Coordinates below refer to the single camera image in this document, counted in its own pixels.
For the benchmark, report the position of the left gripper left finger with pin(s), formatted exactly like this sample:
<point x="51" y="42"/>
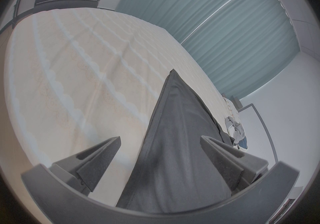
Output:
<point x="92" y="165"/>

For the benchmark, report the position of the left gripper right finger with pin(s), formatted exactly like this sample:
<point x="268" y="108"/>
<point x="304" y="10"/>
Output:
<point x="230" y="165"/>

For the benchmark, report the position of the black T-shirt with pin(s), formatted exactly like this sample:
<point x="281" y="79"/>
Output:
<point x="180" y="130"/>

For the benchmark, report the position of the pile of clothes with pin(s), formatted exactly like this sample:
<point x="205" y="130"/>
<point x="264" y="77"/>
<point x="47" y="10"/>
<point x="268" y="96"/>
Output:
<point x="238" y="130"/>

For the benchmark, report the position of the bed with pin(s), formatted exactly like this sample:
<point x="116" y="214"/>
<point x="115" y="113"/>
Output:
<point x="75" y="67"/>

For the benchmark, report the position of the white printed pillow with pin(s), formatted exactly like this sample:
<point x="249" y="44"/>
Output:
<point x="231" y="107"/>

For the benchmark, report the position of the grey bedside table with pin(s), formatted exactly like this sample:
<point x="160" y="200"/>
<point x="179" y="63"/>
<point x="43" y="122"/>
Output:
<point x="236" y="100"/>

